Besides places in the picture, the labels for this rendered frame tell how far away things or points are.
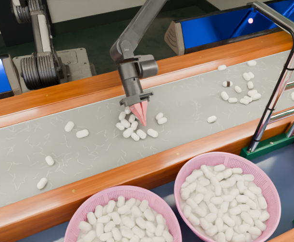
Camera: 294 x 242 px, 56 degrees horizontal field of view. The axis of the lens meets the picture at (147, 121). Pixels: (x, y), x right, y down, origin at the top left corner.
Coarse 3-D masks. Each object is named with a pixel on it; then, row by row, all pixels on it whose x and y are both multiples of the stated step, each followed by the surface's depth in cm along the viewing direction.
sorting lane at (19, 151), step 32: (256, 64) 115; (160, 96) 101; (192, 96) 101; (288, 96) 102; (0, 128) 89; (32, 128) 89; (64, 128) 90; (96, 128) 90; (160, 128) 90; (192, 128) 90; (224, 128) 90; (0, 160) 81; (32, 160) 81; (64, 160) 81; (96, 160) 81; (128, 160) 81; (0, 192) 74; (32, 192) 74
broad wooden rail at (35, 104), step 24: (216, 48) 118; (240, 48) 119; (264, 48) 119; (288, 48) 123; (168, 72) 107; (192, 72) 109; (24, 96) 96; (48, 96) 96; (72, 96) 97; (96, 96) 98; (0, 120) 89; (24, 120) 91
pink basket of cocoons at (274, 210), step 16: (192, 160) 78; (208, 160) 81; (224, 160) 81; (240, 160) 79; (256, 176) 78; (176, 192) 72; (272, 208) 71; (272, 224) 67; (208, 240) 63; (256, 240) 66
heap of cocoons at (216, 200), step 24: (216, 168) 80; (240, 168) 80; (192, 192) 76; (216, 192) 74; (240, 192) 76; (192, 216) 70; (216, 216) 70; (240, 216) 72; (264, 216) 70; (216, 240) 67; (240, 240) 66
